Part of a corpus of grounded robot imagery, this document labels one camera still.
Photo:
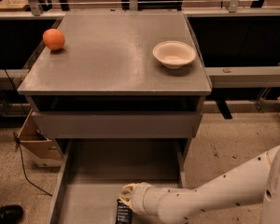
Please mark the grey metal rail frame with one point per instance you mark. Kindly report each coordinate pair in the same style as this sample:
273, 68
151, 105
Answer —
226, 77

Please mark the orange ball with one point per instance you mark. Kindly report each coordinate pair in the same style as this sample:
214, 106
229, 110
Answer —
53, 39

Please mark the cardboard box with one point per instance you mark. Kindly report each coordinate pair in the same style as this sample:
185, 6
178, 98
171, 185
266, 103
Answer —
39, 148

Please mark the open grey middle drawer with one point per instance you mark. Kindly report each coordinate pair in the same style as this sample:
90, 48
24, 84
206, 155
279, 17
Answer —
94, 171

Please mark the white paper bowl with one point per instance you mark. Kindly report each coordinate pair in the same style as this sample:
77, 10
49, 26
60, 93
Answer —
174, 54

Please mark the dark blueberry rxbar wrapper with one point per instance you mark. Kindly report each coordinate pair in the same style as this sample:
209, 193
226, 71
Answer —
124, 214

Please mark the grey drawer cabinet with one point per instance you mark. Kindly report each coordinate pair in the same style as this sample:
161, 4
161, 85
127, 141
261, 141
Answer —
107, 84

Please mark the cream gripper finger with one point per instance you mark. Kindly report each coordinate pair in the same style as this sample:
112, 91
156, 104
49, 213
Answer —
126, 194

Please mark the black shoe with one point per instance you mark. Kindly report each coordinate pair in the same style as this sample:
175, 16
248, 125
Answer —
11, 214

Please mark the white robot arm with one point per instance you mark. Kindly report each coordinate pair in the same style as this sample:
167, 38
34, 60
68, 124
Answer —
255, 181

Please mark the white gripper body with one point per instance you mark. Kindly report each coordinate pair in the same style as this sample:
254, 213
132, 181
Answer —
139, 195

